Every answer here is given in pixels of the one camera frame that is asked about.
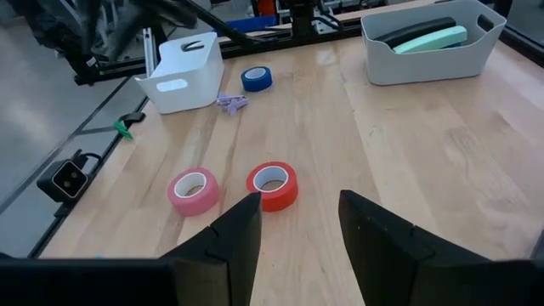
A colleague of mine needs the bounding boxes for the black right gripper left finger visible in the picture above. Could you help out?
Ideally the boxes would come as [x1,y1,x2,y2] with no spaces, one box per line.
[161,191,263,306]

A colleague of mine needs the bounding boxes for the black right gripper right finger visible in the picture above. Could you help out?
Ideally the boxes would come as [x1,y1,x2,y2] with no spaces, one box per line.
[338,190,533,306]

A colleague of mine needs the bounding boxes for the pink tape roll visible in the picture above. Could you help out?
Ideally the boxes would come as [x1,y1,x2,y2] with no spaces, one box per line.
[167,167,221,218]

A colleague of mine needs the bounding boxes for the red tape roll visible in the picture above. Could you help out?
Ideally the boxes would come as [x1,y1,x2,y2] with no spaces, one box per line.
[246,161,299,213]

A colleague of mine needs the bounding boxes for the lilac staple remover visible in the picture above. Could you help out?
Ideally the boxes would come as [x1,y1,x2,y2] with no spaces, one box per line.
[215,93,249,116]

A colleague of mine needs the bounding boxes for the dark blue tape roll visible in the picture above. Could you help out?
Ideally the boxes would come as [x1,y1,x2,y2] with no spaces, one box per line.
[240,65,274,94]

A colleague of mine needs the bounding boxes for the mint green stapler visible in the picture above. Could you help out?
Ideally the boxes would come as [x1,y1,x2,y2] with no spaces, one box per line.
[392,25,468,55]

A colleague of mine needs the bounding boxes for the black stapler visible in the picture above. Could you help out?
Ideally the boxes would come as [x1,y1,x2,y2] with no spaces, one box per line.
[373,16,457,50]

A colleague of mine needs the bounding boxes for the small green clip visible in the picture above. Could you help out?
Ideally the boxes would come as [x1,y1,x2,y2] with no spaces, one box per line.
[113,120,134,140]

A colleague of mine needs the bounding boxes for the white plastic bin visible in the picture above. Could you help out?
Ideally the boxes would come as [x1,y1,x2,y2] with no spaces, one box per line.
[134,31,225,115]

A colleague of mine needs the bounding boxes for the grey plastic bin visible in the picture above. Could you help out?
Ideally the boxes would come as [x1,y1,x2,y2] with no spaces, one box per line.
[360,0,508,86]

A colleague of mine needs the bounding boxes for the aluminium profile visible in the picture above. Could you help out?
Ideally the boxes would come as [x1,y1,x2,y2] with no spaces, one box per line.
[142,27,157,80]

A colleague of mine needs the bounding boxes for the blue box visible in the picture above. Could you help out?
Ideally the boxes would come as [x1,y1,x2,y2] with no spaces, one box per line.
[212,14,278,37]

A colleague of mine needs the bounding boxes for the black table-level camera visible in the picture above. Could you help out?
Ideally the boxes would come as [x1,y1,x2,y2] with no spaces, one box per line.
[36,149,103,204]

